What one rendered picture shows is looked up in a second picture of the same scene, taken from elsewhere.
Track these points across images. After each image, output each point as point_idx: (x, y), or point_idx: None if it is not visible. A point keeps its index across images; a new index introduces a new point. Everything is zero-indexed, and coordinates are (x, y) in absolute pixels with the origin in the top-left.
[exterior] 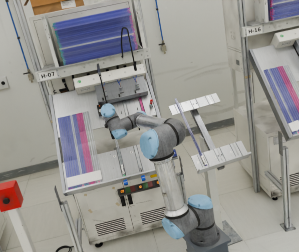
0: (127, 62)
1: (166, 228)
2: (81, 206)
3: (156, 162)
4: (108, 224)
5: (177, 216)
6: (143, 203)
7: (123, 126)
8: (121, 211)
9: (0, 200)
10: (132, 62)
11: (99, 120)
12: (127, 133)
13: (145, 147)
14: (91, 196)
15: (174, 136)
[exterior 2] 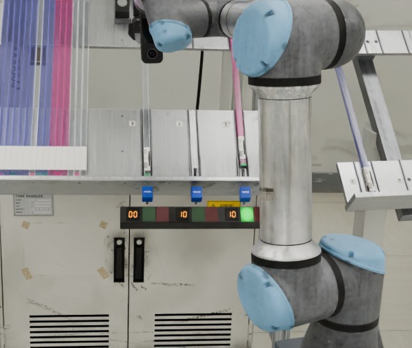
0: None
1: (248, 295)
2: (6, 253)
3: (268, 89)
4: (66, 322)
5: (289, 261)
6: (171, 289)
7: (185, 16)
8: (108, 296)
9: None
10: None
11: (113, 30)
12: (191, 41)
13: (249, 41)
14: (41, 233)
15: (335, 32)
